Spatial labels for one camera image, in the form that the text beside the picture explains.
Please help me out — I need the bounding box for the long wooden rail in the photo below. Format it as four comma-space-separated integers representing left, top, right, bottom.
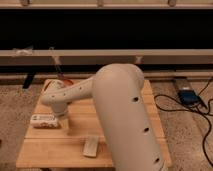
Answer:
0, 49, 213, 66

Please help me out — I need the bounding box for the white labelled bottle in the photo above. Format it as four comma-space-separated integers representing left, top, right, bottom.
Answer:
30, 114, 59, 128

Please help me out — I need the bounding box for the blue power adapter box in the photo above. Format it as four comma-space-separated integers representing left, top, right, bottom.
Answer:
178, 89, 199, 105

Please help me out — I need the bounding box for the white rectangular block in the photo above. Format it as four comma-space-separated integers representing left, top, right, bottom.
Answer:
83, 135, 99, 158

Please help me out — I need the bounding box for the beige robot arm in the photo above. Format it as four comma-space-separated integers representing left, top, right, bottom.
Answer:
41, 64, 168, 171

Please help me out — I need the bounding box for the black cable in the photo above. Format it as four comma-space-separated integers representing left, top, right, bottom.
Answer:
153, 77, 213, 168

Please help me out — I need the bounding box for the beige stick end effector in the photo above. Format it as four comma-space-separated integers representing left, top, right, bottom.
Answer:
58, 116, 69, 133

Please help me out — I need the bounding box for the wooden table board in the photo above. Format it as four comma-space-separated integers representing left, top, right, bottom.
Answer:
15, 78, 173, 169

